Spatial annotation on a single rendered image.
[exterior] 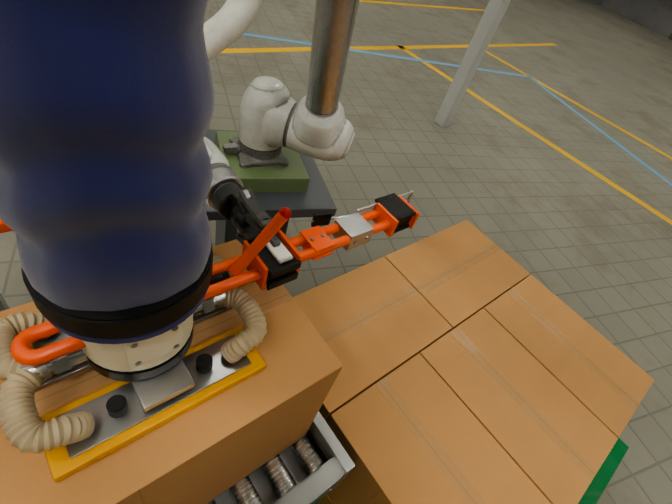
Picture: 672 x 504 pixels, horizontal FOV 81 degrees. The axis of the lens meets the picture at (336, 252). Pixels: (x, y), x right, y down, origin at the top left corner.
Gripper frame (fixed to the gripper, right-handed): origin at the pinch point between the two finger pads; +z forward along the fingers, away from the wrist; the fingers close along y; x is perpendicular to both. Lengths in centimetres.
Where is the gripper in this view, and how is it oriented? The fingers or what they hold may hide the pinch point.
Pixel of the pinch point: (275, 256)
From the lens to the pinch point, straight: 77.7
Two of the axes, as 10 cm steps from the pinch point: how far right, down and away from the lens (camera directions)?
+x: -7.6, 3.0, -5.7
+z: 6.0, 6.6, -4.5
